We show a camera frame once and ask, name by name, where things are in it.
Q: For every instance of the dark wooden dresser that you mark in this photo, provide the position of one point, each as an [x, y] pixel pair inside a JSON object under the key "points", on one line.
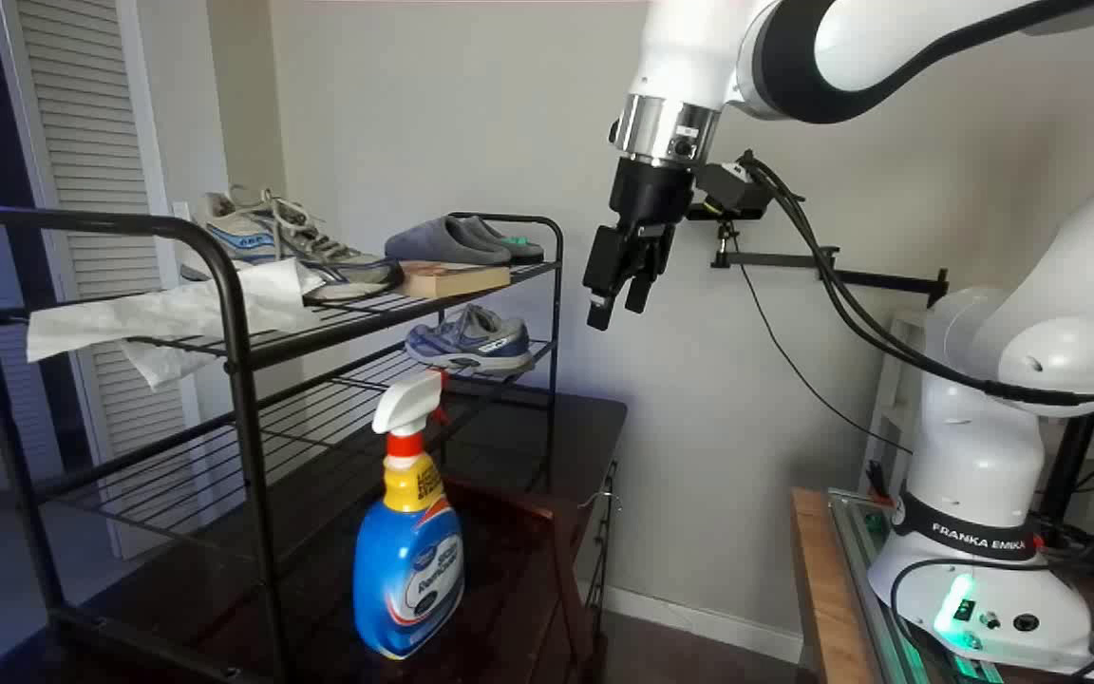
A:
{"points": [[520, 571]]}

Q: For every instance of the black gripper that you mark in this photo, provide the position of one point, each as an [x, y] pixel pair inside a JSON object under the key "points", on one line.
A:
{"points": [[642, 216]]}

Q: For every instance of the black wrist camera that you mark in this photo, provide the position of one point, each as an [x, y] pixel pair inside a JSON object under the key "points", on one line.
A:
{"points": [[734, 191]]}

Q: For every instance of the white louvered closet door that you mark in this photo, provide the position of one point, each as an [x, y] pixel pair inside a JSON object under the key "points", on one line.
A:
{"points": [[78, 116]]}

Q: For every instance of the flat wooden block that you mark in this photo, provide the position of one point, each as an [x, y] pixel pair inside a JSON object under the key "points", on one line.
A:
{"points": [[453, 282]]}

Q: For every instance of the blue and white sneaker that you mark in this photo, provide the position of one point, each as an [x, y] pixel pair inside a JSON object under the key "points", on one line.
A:
{"points": [[473, 341]]}

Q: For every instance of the grey and white sneaker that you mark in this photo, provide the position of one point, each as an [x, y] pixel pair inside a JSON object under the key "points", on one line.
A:
{"points": [[235, 234], [320, 249]]}

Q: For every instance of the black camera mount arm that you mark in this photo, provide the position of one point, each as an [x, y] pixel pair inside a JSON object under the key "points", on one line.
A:
{"points": [[827, 269]]}

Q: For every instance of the blue spray cleaner bottle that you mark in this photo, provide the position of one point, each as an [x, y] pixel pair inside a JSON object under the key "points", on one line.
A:
{"points": [[408, 571]]}

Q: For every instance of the black metal shoe rack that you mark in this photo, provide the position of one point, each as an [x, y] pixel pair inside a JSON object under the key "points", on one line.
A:
{"points": [[235, 330]]}

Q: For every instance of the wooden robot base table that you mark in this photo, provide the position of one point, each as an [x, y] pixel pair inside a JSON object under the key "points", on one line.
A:
{"points": [[827, 596]]}

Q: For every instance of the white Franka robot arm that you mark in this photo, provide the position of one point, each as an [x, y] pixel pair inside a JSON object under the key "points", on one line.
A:
{"points": [[1055, 330]]}

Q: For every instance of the white paper towel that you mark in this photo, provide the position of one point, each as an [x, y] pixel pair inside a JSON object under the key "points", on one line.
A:
{"points": [[130, 317]]}

